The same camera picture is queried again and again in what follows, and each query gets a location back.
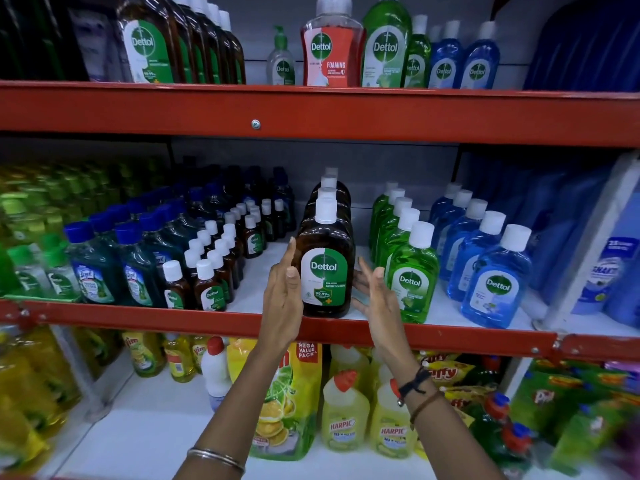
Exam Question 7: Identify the person's right hand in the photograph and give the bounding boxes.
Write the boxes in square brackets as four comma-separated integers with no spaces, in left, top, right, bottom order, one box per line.
[351,257,419,366]

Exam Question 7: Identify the person's left hand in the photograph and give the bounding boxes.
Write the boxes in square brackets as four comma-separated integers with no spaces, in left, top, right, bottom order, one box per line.
[260,237,305,352]

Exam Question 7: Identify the person's left forearm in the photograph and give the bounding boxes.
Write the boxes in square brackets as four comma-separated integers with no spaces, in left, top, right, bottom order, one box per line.
[172,342,301,480]

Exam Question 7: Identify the person's right forearm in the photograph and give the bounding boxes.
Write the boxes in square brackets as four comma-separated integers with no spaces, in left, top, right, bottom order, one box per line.
[374,352,507,480]

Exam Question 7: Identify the green liquid bottle white cap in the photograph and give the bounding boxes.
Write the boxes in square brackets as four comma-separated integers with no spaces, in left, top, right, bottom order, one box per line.
[379,208,421,275]
[385,221,440,325]
[375,197,414,265]
[369,181,399,245]
[371,189,406,255]

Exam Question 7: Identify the yellow toilet cleaner bottle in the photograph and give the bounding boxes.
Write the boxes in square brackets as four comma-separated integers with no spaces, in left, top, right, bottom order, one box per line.
[321,370,371,452]
[369,379,419,459]
[329,344,372,386]

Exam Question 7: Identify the group of small brown bottles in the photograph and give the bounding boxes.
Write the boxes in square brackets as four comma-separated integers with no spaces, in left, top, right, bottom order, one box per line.
[162,196,292,312]

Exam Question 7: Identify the group of dark bottles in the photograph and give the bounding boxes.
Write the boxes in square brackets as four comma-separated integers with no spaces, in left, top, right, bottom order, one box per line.
[169,156,297,236]

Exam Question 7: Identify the yellow lemon refill pouch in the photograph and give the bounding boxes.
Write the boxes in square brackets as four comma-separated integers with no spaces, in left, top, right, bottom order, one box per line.
[227,338,324,462]

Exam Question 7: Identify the yellow dishwash bottle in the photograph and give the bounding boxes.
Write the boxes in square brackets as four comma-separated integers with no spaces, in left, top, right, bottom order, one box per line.
[163,333,197,383]
[122,331,166,378]
[192,335,212,373]

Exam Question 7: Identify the white bottle red cap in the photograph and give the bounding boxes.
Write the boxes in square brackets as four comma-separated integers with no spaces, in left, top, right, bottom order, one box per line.
[201,336,234,411]

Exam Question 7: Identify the stack of yellow pouches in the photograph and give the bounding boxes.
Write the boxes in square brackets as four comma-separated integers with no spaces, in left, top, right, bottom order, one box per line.
[416,351,482,430]

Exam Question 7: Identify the blue liquid bottle white cap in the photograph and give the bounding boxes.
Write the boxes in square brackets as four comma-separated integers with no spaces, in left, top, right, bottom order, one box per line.
[432,190,474,255]
[446,211,507,302]
[460,224,533,329]
[429,182,462,225]
[439,199,489,283]

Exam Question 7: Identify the red metal shelf beam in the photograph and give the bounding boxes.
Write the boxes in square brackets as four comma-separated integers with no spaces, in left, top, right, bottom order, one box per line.
[0,80,640,148]
[0,298,640,364]

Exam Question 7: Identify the silver bangles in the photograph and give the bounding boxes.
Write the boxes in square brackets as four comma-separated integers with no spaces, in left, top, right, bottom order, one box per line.
[186,447,246,475]

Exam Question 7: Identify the dark bottles red blue caps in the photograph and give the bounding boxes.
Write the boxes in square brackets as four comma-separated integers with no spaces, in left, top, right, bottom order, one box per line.
[467,355,535,478]

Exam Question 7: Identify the group of teal blue-capped bottles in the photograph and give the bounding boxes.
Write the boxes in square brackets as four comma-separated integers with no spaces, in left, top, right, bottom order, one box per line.
[63,182,222,306]

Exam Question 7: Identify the group of large blue bottles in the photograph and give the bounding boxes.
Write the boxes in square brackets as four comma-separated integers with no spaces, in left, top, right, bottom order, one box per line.
[459,154,618,306]

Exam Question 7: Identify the small clear green pump bottle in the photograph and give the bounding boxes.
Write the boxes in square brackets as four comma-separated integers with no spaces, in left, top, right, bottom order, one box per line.
[265,26,296,87]

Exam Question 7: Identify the large brown antiseptic bottle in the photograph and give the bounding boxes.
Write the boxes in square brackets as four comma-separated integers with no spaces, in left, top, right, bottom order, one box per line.
[162,0,197,85]
[218,10,247,86]
[116,0,177,85]
[206,2,225,85]
[189,0,211,85]

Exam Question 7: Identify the red foaming pump bottle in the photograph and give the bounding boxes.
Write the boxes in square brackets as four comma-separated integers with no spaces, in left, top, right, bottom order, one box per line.
[299,0,365,88]

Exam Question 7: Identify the blue labelled cleaner bottle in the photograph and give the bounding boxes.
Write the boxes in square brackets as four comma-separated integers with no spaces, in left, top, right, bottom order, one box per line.
[570,195,640,329]

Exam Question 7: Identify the group of yellow-green bottles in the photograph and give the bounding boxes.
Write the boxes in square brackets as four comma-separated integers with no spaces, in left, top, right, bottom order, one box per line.
[0,159,168,226]

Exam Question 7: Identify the stack of green pouches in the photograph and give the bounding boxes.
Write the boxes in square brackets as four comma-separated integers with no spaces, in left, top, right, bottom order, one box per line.
[509,359,640,476]

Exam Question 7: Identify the small green liquid bottle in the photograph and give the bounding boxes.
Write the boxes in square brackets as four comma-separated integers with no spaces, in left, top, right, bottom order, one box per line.
[403,15,432,89]

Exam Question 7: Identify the small blue liquid bottle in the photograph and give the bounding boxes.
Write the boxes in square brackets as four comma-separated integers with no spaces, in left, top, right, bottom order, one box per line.
[428,20,464,90]
[459,21,501,91]

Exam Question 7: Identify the large green handwash bottle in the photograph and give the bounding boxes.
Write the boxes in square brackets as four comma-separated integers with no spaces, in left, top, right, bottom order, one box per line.
[360,0,414,89]

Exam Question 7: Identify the group of clear green-capped bottles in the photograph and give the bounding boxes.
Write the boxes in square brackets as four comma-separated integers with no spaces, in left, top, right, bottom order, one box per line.
[0,194,82,301]

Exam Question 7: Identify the group of large yellow bottles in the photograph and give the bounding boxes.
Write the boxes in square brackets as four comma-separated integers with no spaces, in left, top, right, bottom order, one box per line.
[0,325,83,473]

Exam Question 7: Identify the white plastic pouch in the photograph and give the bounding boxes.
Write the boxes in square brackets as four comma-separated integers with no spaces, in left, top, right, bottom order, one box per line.
[67,6,123,83]

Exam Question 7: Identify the large dark blue jugs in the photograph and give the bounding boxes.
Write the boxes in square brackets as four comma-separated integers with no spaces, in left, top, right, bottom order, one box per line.
[522,0,640,93]

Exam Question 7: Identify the dark green bottles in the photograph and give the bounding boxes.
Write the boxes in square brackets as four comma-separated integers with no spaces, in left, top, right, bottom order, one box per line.
[0,0,68,81]

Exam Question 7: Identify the black thread bracelet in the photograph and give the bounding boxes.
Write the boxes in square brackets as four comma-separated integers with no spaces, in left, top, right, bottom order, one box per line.
[390,367,434,408]

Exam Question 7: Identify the brown thread bracelet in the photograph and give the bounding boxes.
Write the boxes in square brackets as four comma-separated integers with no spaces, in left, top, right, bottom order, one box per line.
[409,390,446,426]

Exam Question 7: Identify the white shelf divider bracket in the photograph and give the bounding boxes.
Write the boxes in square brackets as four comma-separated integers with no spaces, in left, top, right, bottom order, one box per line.
[49,325,113,423]

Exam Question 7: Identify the white shelf upright post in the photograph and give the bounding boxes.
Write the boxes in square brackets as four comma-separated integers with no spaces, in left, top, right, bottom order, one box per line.
[531,154,640,331]

